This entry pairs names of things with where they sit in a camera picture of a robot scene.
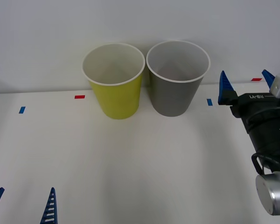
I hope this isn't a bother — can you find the yellow-green plastic waste bin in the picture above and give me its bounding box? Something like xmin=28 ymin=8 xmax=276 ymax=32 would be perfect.
xmin=81 ymin=42 xmax=146 ymax=120

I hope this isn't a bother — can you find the grey plastic waste bin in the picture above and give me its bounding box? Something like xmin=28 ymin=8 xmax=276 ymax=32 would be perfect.
xmin=146 ymin=40 xmax=211 ymax=117

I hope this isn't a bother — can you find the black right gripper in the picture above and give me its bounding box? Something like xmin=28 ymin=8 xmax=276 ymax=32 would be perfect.
xmin=217 ymin=70 xmax=280 ymax=119

